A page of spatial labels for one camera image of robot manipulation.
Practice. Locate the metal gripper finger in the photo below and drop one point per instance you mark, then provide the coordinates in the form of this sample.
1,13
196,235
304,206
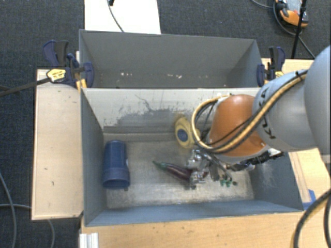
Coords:
202,177
194,179

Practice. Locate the yellow and blue tape measure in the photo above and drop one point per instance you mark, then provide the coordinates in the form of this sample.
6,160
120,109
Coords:
183,134

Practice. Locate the purple toy eggplant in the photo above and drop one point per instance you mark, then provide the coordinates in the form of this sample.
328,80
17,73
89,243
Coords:
175,170

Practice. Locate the pale wood board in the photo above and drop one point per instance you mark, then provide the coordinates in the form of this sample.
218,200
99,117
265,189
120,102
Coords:
58,151

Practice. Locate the black cylinder on white bracket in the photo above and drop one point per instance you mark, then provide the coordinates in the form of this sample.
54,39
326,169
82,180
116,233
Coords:
259,160

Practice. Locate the blue plastic cup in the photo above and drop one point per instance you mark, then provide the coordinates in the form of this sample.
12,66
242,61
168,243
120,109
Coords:
115,164

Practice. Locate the grey metal bin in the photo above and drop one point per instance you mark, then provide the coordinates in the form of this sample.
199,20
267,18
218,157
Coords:
144,61

